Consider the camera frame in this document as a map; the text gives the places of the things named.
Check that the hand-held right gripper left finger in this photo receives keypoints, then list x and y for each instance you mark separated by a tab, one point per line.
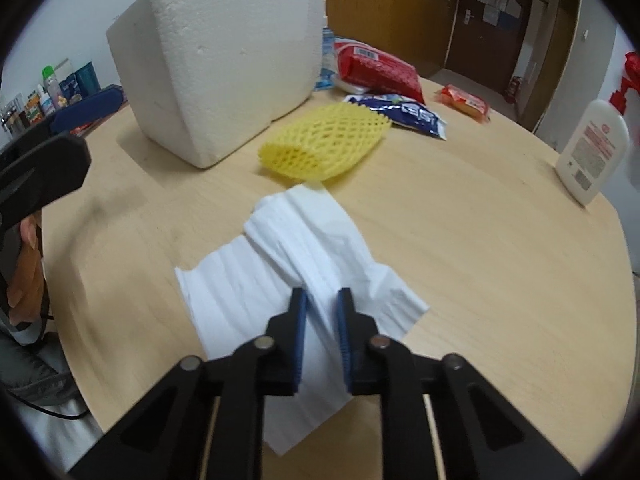
300	345

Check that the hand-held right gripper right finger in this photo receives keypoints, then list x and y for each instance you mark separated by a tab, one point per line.
345	347

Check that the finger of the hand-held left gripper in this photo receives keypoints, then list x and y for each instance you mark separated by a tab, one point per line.
32	132
50	165

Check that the white tissue paper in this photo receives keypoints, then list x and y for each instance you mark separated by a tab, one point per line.
300	240

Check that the white foam box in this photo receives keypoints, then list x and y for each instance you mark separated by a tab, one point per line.
210	60

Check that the person's left hand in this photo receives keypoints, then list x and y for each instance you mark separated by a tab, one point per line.
27	280

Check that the orange carton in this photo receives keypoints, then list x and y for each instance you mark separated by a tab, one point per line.
34	109

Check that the black thermos flask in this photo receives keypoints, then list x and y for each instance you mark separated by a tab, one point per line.
9	119

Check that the blue pencil case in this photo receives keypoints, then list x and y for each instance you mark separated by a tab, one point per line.
90	107

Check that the dark teal canister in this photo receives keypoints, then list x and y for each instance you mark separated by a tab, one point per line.
87	79

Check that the yellow foam fruit net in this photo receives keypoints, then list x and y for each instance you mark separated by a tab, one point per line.
325	142

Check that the blue white snack packet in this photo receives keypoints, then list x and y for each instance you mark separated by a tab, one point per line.
415	115

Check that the small red snack packet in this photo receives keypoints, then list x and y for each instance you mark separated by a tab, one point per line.
465	102

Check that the large red snack packet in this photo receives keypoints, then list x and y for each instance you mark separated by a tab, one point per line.
380	67

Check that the red fire extinguisher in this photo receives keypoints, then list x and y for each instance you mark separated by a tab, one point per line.
512	90

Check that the white lotion pump bottle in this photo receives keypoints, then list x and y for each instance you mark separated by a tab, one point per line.
595	150

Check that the dark brown door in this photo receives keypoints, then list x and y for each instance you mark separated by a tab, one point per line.
492	45

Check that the wooden wardrobe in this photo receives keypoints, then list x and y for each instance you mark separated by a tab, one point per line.
380	10

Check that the light wooden side door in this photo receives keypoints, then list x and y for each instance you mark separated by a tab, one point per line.
550	60

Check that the papers on door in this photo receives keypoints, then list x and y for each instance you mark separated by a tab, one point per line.
500	5

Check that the red hanging ornament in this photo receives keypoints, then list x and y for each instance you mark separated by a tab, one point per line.
634	72

